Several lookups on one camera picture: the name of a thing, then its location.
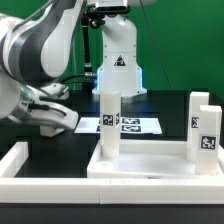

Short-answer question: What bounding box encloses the black camera stand pole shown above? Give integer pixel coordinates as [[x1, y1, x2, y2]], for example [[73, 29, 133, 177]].
[[81, 6, 105, 92]]

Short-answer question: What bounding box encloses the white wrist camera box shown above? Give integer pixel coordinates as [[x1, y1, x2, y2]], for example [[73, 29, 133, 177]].
[[40, 83, 69, 100]]

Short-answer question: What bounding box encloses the white U-shaped obstacle fence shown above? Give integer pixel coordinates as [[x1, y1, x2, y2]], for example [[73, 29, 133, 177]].
[[0, 142, 224, 204]]

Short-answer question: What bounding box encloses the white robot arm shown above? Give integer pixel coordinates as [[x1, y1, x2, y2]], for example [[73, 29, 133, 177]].
[[0, 0, 146, 131]]

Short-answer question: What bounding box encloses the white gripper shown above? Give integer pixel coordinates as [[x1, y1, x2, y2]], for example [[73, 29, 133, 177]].
[[16, 101, 78, 130]]

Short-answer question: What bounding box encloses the black cable on table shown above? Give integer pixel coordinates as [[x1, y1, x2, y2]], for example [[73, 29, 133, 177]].
[[59, 73, 88, 88]]

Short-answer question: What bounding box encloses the fiducial marker sheet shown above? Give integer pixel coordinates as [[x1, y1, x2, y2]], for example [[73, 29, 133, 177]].
[[75, 117, 162, 134]]

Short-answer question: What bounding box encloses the white square desk top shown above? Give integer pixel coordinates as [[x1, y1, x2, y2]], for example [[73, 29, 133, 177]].
[[87, 139, 224, 179]]

